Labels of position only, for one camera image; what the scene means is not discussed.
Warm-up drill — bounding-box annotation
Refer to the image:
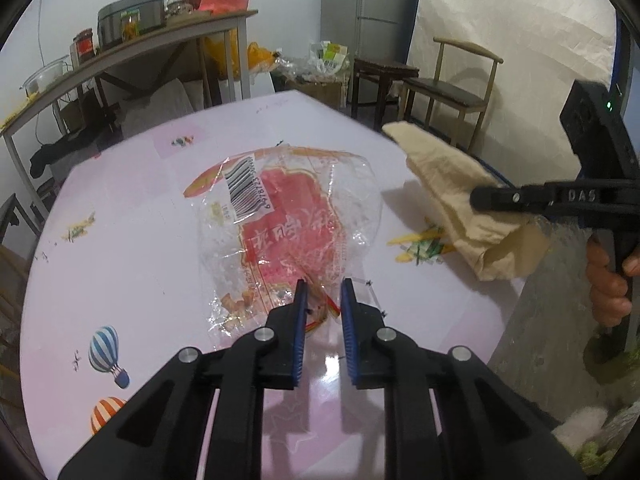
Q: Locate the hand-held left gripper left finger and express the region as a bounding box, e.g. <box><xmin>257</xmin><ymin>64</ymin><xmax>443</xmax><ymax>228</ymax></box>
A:
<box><xmin>57</xmin><ymin>277</ymin><xmax>307</xmax><ymax>480</ymax></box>

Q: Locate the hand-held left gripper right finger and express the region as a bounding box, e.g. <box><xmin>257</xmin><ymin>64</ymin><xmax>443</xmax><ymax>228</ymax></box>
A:
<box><xmin>340</xmin><ymin>277</ymin><xmax>586</xmax><ymax>480</ymax></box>

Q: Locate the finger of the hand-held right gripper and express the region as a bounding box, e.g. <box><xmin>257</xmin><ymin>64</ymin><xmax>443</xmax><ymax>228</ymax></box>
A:
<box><xmin>470</xmin><ymin>184</ymin><xmax>553</xmax><ymax>217</ymax></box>

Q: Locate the blue plastic waste basket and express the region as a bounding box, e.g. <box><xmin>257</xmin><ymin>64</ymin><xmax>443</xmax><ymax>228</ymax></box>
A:
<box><xmin>472</xmin><ymin>156</ymin><xmax>511</xmax><ymax>189</ymax></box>

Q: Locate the brown paper bag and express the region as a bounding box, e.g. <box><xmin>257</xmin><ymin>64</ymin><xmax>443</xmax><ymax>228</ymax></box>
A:
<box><xmin>382</xmin><ymin>121</ymin><xmax>551</xmax><ymax>282</ymax></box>

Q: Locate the clear red printed plastic bag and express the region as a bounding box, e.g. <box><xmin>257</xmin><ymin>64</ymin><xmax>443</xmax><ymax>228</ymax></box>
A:
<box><xmin>182</xmin><ymin>145</ymin><xmax>386</xmax><ymax>352</ymax></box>

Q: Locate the person's right hand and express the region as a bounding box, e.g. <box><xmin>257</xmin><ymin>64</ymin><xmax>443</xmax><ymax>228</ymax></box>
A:
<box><xmin>585</xmin><ymin>237</ymin><xmax>633</xmax><ymax>329</ymax></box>

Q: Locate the white wrapped mattress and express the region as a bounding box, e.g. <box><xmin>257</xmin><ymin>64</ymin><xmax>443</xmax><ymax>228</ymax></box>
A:
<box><xmin>400</xmin><ymin>0</ymin><xmax>627</xmax><ymax>182</ymax></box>

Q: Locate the wooden chair with dark seat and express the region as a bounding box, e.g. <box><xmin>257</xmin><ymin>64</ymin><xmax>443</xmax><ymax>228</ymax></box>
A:
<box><xmin>0</xmin><ymin>192</ymin><xmax>44</xmax><ymax>262</ymax></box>
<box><xmin>400</xmin><ymin>36</ymin><xmax>504</xmax><ymax>154</ymax></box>

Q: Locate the pink balloon print tablecloth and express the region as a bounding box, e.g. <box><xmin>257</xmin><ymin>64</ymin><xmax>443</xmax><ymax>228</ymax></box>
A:
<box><xmin>17</xmin><ymin>91</ymin><xmax>532</xmax><ymax>480</ymax></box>

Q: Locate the dark wooden stool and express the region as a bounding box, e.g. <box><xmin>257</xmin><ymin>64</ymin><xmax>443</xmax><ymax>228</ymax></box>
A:
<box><xmin>351</xmin><ymin>57</ymin><xmax>420</xmax><ymax>119</ymax></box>

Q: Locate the large cardboard box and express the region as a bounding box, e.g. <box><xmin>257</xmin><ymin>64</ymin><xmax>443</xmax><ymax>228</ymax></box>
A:
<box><xmin>295</xmin><ymin>77</ymin><xmax>351</xmax><ymax>111</ymax></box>

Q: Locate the pile of clear plastic bags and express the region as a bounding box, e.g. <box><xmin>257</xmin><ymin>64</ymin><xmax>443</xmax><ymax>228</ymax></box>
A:
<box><xmin>275</xmin><ymin>40</ymin><xmax>351</xmax><ymax>84</ymax></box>

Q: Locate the grey refrigerator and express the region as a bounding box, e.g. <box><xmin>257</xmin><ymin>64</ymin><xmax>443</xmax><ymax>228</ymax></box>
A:
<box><xmin>320</xmin><ymin>0</ymin><xmax>421</xmax><ymax>62</ymax></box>

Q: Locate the white chest freezer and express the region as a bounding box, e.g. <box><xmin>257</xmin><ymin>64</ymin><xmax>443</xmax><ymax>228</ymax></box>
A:
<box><xmin>251</xmin><ymin>69</ymin><xmax>277</xmax><ymax>95</ymax></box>

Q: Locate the white sack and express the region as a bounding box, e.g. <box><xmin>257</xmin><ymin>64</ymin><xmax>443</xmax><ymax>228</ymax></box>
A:
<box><xmin>120</xmin><ymin>77</ymin><xmax>194</xmax><ymax>139</ymax></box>

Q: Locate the yellow plastic bag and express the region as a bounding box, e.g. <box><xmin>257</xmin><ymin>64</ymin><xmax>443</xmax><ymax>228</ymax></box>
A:
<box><xmin>202</xmin><ymin>30</ymin><xmax>279</xmax><ymax>80</ymax></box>

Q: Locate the black cloth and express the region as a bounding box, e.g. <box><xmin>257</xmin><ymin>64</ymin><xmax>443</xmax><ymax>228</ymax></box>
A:
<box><xmin>29</xmin><ymin>130</ymin><xmax>121</xmax><ymax>179</ymax></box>

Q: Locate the wooden side table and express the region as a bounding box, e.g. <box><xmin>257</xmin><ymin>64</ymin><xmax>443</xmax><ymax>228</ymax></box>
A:
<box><xmin>0</xmin><ymin>8</ymin><xmax>260</xmax><ymax>212</ymax></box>

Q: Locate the grey rice cooker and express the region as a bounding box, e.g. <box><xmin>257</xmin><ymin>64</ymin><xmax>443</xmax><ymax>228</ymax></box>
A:
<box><xmin>96</xmin><ymin>0</ymin><xmax>167</xmax><ymax>51</ymax></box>

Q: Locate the red lid sauce jar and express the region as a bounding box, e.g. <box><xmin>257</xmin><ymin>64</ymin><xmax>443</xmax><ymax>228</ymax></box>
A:
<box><xmin>72</xmin><ymin>28</ymin><xmax>96</xmax><ymax>64</ymax></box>

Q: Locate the clear glass bowl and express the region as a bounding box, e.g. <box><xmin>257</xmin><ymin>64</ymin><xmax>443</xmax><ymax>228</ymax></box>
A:
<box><xmin>22</xmin><ymin>57</ymin><xmax>71</xmax><ymax>96</ymax></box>

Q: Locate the yellow packet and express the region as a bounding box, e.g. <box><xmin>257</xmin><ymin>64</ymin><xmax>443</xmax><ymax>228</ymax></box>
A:
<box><xmin>0</xmin><ymin>99</ymin><xmax>32</xmax><ymax>122</ymax></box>

